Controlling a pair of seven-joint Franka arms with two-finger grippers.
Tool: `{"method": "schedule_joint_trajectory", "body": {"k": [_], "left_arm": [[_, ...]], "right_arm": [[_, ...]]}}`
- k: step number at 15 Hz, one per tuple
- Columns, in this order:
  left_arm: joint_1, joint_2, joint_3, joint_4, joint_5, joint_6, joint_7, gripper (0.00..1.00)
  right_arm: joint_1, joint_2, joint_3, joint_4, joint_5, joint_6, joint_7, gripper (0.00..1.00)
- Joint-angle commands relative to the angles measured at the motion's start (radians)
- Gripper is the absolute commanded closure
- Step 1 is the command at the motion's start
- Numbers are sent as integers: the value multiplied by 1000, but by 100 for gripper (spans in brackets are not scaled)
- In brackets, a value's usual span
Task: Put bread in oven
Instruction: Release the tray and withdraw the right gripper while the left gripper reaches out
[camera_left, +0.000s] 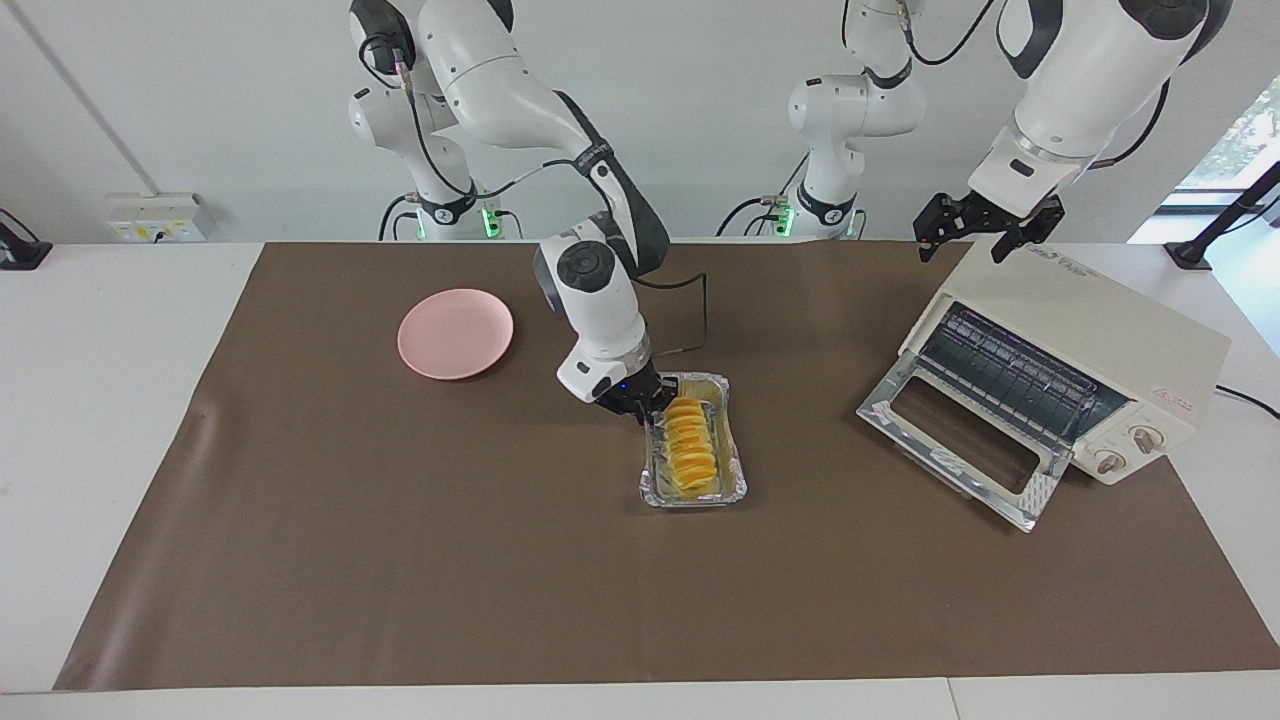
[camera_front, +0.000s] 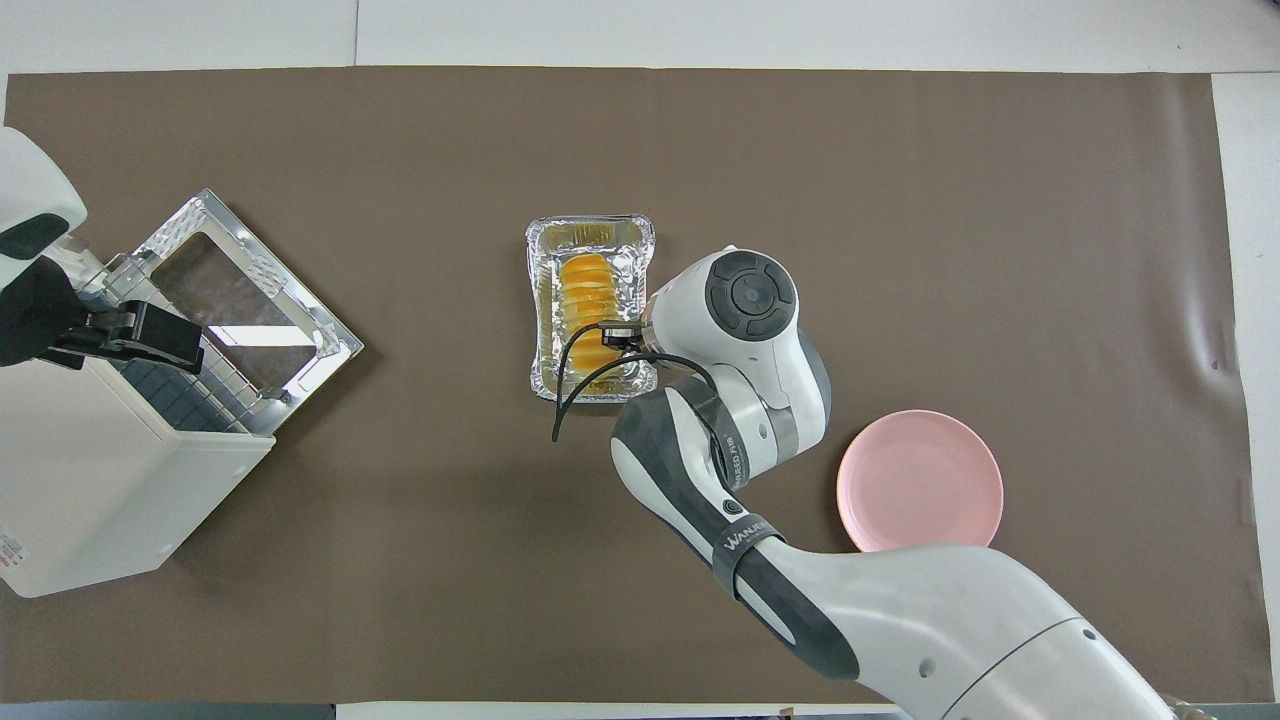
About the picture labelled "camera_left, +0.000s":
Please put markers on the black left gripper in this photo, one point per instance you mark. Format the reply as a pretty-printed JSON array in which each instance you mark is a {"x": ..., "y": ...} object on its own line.
[{"x": 985, "y": 220}]

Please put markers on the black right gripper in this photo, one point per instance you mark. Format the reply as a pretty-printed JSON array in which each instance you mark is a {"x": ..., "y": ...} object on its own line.
[{"x": 635, "y": 392}]

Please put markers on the sliced yellow bread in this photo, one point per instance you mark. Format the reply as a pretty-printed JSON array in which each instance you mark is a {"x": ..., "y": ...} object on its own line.
[{"x": 690, "y": 445}]

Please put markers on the aluminium foil tray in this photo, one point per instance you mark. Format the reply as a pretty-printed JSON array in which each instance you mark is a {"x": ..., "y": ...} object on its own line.
[{"x": 732, "y": 450}]

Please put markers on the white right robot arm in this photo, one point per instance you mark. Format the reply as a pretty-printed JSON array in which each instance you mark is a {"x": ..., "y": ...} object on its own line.
[{"x": 600, "y": 300}]

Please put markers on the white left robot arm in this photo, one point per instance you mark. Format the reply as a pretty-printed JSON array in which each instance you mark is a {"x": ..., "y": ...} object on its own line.
[{"x": 1080, "y": 80}]

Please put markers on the cream toaster oven body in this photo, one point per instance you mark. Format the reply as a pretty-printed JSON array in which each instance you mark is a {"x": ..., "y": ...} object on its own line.
[{"x": 1110, "y": 320}]

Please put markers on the glass oven door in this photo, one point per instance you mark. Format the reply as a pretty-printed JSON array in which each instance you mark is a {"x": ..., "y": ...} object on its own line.
[{"x": 900, "y": 410}]

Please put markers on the pink oven knob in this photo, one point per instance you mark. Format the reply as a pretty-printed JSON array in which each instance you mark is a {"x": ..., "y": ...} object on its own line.
[
  {"x": 1109, "y": 462},
  {"x": 1146, "y": 438}
]

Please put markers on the pink round plate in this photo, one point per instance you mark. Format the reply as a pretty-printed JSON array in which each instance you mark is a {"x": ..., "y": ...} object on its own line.
[{"x": 455, "y": 335}]

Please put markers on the brown table mat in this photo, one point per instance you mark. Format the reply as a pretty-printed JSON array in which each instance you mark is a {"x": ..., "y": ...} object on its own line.
[{"x": 450, "y": 550}]

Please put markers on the window with green view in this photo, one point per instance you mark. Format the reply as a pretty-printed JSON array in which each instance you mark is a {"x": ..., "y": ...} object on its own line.
[{"x": 1245, "y": 140}]

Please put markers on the black table clamp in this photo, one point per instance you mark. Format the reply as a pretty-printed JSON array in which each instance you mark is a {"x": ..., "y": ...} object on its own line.
[{"x": 22, "y": 250}]

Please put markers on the white wall socket box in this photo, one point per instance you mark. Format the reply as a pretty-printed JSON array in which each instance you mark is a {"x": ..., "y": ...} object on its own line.
[{"x": 155, "y": 218}]

